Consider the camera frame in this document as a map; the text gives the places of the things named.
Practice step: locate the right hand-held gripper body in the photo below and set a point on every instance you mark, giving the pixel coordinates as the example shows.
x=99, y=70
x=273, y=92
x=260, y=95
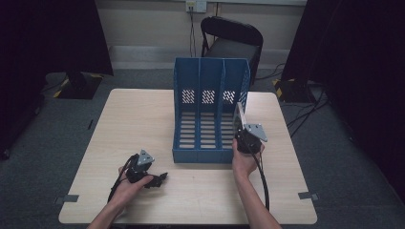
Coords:
x=250, y=141

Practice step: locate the picture book green leaf cover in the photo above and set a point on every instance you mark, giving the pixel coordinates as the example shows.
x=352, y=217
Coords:
x=239, y=114

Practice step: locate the white wall socket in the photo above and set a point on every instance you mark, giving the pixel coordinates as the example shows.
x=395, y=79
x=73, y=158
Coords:
x=196, y=5

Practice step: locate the person's left hand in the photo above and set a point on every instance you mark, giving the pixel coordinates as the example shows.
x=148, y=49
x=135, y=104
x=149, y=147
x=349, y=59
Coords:
x=127, y=192

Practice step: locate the grey tape strip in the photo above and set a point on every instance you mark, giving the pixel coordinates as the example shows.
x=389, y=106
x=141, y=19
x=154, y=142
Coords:
x=308, y=196
x=67, y=199

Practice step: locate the black stand base yellow stripes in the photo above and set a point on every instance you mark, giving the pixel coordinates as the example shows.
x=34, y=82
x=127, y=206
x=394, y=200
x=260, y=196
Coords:
x=291, y=90
x=79, y=86

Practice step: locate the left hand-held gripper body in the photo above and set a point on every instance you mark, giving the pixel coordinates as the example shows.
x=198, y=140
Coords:
x=137, y=170

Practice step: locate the person's right hand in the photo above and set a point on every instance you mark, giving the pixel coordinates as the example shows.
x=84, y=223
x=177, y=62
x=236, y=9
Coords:
x=243, y=163

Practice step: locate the black folding chair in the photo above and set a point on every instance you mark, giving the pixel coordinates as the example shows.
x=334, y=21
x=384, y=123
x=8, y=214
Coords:
x=234, y=47

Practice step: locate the blue three-slot file rack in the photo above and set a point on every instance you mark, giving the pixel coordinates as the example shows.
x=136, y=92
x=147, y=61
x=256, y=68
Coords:
x=203, y=156

